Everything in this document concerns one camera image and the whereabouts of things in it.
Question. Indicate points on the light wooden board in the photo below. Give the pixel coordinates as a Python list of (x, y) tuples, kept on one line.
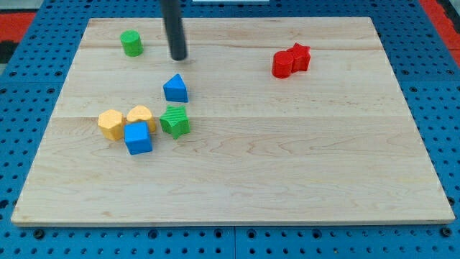
[(333, 145)]

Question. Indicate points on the green star block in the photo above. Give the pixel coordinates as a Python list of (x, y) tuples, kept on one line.
[(175, 121)]

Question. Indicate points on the red star block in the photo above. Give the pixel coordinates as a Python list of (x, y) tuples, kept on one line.
[(301, 56)]

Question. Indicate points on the yellow hexagon block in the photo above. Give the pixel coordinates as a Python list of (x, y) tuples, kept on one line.
[(111, 123)]

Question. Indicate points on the blue cube block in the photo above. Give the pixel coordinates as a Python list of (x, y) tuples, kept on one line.
[(137, 138)]

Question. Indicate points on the yellow heart block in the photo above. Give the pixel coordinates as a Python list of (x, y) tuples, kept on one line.
[(141, 113)]

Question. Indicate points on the green cylinder block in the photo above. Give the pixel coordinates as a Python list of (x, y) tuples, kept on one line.
[(131, 43)]

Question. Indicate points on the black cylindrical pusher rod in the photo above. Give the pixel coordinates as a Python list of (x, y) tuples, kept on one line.
[(172, 18)]

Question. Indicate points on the red cylinder block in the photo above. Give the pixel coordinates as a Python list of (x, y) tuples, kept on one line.
[(282, 64)]

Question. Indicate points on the blue triangle block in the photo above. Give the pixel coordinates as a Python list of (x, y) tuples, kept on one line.
[(176, 90)]

